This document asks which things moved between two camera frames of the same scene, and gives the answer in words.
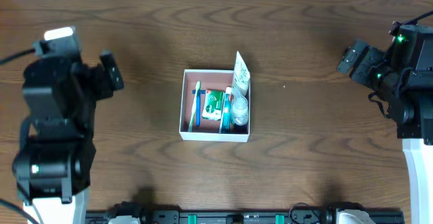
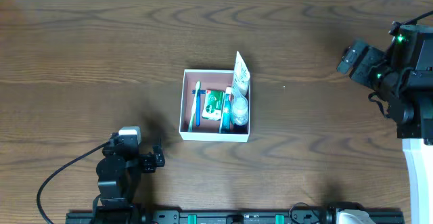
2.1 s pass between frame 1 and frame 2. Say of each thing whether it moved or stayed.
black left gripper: moved
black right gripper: stayed
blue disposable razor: stayed
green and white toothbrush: stayed
